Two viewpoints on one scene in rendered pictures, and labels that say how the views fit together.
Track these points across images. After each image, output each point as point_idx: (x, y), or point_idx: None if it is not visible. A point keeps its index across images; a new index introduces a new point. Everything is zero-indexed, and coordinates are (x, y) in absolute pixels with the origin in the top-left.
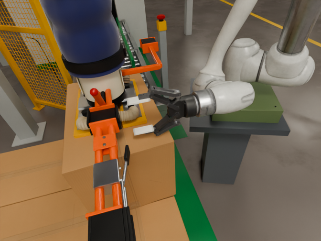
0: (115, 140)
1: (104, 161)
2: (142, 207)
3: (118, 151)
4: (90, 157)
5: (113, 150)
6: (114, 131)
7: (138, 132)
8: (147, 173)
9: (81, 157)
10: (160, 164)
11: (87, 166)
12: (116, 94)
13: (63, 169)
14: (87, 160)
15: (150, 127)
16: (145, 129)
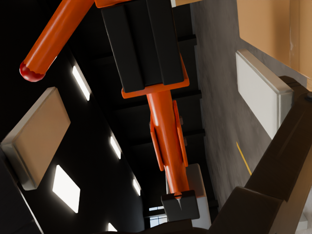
0: (165, 146)
1: (166, 183)
2: None
3: (295, 46)
4: (259, 23)
5: (166, 175)
6: (157, 113)
7: (244, 98)
8: None
9: (250, 10)
10: None
11: (257, 47)
12: None
13: (239, 27)
14: (256, 31)
15: (270, 112)
16: (256, 105)
